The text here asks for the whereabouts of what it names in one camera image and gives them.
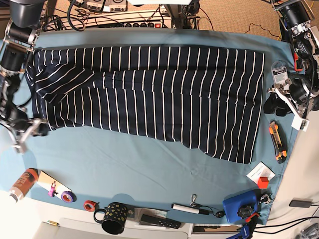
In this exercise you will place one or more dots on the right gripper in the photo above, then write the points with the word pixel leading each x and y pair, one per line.
pixel 20 126

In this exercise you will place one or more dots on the orange black utility knife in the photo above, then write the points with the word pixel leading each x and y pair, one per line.
pixel 279 148

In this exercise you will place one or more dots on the packaged tool blister pack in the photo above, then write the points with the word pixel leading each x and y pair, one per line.
pixel 279 73

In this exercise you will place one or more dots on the red tape roll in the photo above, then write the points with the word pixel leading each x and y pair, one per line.
pixel 89 206

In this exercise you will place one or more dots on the black patterned mug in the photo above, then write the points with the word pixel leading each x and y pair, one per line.
pixel 112 218

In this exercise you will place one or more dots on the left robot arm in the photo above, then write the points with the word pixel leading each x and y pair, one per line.
pixel 296 28

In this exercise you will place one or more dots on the black power strip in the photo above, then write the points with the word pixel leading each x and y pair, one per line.
pixel 128 25

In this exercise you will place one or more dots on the orange drink can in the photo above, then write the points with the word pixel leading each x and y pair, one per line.
pixel 23 184

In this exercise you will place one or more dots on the white black marker pen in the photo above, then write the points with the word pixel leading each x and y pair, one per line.
pixel 190 209

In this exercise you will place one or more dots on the black remote control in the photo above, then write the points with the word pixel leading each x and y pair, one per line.
pixel 167 223

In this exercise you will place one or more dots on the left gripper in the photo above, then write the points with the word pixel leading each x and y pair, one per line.
pixel 301 91

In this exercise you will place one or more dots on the navy white striped t-shirt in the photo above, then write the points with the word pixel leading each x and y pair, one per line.
pixel 206 98

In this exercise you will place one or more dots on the pink small clip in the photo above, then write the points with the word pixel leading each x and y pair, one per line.
pixel 52 192

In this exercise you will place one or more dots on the silver carabiner clip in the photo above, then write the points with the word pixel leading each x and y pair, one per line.
pixel 193 202

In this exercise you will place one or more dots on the blue plastic case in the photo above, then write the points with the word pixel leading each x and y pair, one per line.
pixel 241 206

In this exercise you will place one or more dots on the red cube block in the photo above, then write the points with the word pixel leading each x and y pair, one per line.
pixel 263 183

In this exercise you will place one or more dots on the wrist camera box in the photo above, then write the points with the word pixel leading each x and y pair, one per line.
pixel 20 148
pixel 299 123

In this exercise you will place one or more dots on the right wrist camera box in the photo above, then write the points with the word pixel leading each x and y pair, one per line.
pixel 20 148

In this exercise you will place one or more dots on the wooden board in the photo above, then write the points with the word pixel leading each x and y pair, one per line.
pixel 45 181

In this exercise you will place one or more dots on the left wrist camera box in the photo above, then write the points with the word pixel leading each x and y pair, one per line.
pixel 299 123

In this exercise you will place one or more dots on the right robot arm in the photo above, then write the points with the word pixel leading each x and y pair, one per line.
pixel 27 18

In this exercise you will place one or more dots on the blue handled clamp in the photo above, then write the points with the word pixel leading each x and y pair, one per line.
pixel 246 231

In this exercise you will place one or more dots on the purple tape roll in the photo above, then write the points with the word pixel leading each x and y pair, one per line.
pixel 68 197

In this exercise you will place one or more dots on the white paper card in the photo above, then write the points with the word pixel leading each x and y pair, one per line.
pixel 260 170

